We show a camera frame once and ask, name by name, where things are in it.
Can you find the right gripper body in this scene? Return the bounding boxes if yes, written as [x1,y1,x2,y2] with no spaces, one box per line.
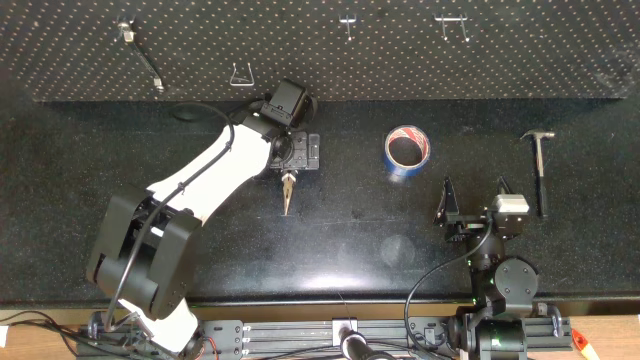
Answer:
[442,213,529,244]

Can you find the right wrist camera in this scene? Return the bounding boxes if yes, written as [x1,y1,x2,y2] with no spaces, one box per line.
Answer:
[489,193,531,217]

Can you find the hammer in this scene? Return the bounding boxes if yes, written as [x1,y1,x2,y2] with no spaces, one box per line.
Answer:
[519,129,556,220]

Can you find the orange and white object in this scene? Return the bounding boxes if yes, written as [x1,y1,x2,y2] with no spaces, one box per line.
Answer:
[571,328,601,360]

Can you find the thin black cable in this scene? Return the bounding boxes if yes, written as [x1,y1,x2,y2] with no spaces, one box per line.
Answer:
[0,309,76,346]

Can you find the black pegboard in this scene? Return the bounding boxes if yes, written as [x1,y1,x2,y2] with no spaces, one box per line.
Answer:
[0,0,640,104]

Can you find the mounting rail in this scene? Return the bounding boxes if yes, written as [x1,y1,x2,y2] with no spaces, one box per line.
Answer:
[74,309,574,360]

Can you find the roll of blue tape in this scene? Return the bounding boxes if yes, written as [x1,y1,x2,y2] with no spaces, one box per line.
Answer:
[383,124,432,179]

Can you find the wrench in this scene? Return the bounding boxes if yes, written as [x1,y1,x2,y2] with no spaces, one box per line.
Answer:
[117,19,167,95]

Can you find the black and white pliers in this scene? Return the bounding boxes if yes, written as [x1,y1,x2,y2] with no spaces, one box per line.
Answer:
[280,169,298,217]

